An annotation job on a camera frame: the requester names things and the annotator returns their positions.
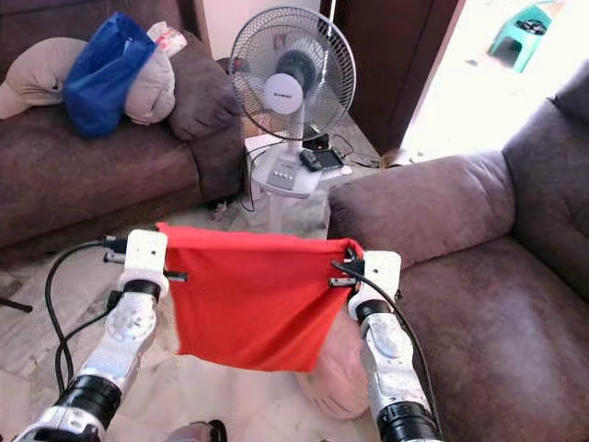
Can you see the black tripod leg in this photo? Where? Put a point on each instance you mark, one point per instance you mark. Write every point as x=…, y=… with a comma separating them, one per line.
x=14, y=304

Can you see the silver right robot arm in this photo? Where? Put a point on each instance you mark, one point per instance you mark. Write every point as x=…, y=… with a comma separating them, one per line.
x=391, y=368

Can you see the blue bag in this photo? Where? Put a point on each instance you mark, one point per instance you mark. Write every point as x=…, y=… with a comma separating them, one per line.
x=106, y=74

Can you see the white red patterned bag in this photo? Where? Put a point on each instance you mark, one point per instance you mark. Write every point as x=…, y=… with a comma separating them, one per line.
x=166, y=37

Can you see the dark brown wooden door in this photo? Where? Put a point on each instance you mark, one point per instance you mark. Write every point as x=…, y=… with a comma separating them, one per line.
x=391, y=64

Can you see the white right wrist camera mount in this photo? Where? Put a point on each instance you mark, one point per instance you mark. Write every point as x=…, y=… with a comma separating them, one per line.
x=379, y=272

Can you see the beige pillow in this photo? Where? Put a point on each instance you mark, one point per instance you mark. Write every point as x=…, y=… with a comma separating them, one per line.
x=32, y=83

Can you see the brown fabric armchair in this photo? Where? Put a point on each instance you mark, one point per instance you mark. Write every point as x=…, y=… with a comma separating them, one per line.
x=469, y=276

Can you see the small white table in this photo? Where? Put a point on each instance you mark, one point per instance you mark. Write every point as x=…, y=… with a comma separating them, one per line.
x=271, y=210

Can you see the pink pillow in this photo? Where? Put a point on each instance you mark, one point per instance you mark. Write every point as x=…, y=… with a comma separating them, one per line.
x=336, y=378

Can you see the black remote control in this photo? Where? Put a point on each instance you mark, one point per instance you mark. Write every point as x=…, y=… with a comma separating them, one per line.
x=309, y=159

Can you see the white table fan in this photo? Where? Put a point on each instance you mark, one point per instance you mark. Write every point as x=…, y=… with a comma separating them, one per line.
x=290, y=83

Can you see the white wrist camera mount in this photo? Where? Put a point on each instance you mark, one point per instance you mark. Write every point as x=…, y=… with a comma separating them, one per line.
x=379, y=272
x=145, y=253

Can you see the red pillowcase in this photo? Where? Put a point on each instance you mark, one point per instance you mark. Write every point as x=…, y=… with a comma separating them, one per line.
x=248, y=295

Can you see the flat black device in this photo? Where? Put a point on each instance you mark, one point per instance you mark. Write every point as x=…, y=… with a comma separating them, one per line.
x=330, y=157

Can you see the green plastic stool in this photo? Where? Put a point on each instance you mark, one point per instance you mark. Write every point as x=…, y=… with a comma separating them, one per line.
x=525, y=32

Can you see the brown sofa cushion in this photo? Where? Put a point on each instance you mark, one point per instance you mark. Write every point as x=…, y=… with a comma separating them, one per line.
x=202, y=92

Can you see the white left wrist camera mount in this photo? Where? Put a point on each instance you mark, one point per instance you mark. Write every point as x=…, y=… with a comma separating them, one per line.
x=145, y=253

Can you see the long brown fabric sofa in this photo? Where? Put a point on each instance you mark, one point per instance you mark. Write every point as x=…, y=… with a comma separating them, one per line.
x=74, y=166

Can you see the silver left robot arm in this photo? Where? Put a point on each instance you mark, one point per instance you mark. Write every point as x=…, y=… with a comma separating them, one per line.
x=124, y=341

